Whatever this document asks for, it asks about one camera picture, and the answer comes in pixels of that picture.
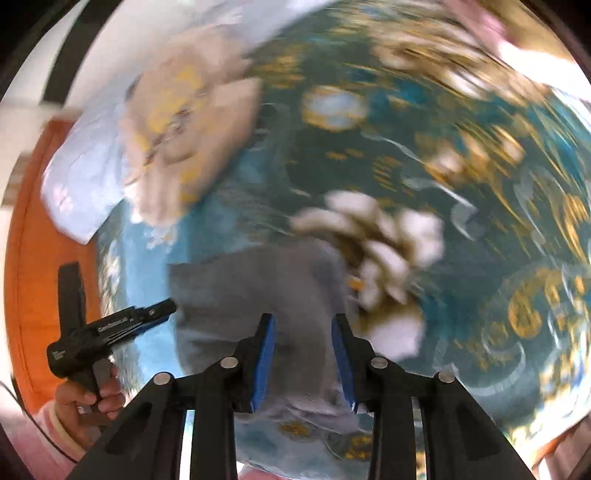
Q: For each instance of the left hand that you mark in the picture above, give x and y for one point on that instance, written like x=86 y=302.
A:
x=82 y=413

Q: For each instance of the beige fleece sweater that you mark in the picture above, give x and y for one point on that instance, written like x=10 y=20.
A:
x=193 y=107

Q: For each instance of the orange wooden headboard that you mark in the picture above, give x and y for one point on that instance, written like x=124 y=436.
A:
x=35 y=250

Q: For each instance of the teal floral blanket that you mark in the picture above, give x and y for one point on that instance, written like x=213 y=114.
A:
x=396 y=100

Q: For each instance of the grey sweatpants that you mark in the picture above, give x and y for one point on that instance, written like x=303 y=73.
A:
x=303 y=284

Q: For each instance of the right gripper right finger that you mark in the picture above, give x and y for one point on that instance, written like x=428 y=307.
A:
x=461 y=440

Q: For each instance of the light blue floral duvet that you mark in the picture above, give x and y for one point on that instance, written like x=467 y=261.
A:
x=84 y=180

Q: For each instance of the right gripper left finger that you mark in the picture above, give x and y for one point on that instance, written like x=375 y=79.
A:
x=145 y=440

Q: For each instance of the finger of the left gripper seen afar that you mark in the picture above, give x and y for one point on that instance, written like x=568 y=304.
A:
x=147 y=317

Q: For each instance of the pink and olive folded clothes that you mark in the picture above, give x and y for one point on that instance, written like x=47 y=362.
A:
x=496 y=23

